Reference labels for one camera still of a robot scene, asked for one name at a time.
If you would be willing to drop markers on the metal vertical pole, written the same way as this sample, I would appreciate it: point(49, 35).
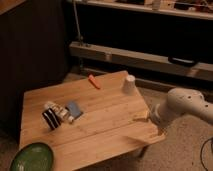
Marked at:
point(79, 36)

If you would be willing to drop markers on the wooden low table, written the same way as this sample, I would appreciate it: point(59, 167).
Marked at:
point(105, 130)

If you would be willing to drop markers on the black white striped object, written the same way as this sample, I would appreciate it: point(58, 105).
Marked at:
point(51, 119)

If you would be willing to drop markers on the black handle on rail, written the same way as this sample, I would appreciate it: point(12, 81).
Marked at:
point(186, 63)

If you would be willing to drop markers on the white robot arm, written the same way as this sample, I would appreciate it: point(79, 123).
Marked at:
point(180, 101)

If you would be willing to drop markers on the orange marker pen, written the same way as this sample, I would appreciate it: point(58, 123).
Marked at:
point(93, 81)

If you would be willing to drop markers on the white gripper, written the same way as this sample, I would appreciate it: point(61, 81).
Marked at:
point(158, 115)

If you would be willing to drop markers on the blue eraser block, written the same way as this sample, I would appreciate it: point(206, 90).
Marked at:
point(74, 109)

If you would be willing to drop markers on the green ceramic plate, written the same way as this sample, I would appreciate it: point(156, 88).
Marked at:
point(33, 157)

